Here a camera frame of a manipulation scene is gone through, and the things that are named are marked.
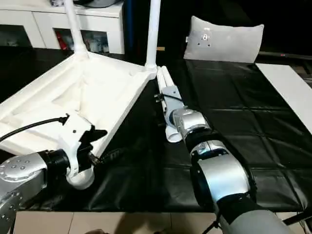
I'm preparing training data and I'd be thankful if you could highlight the black metal stand leg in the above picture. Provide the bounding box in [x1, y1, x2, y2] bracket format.
[283, 210, 308, 225]

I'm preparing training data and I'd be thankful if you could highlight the black table mat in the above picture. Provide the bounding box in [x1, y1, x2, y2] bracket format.
[0, 46, 312, 213]

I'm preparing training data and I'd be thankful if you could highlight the grey pillow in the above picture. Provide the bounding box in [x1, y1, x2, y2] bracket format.
[182, 15, 266, 64]

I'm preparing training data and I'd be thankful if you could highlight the grey pot on cabinet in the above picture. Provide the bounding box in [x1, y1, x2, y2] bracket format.
[73, 0, 120, 6]

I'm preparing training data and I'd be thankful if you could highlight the white plastic table top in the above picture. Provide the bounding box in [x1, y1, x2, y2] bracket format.
[0, 52, 158, 191]

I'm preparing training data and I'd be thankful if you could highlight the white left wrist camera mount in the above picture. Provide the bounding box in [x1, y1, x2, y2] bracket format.
[57, 113, 96, 176]

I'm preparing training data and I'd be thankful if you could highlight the white glass-door cabinet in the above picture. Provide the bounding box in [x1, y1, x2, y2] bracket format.
[0, 0, 127, 55]

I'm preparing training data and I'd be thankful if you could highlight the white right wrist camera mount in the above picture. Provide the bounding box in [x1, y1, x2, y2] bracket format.
[161, 84, 189, 116]

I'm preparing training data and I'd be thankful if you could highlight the white plastic table leg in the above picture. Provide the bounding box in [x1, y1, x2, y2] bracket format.
[144, 0, 162, 74]
[160, 67, 190, 110]
[64, 0, 90, 59]
[156, 67, 183, 144]

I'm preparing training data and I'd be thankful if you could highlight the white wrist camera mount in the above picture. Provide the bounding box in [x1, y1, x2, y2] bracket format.
[161, 84, 189, 116]
[57, 113, 96, 176]

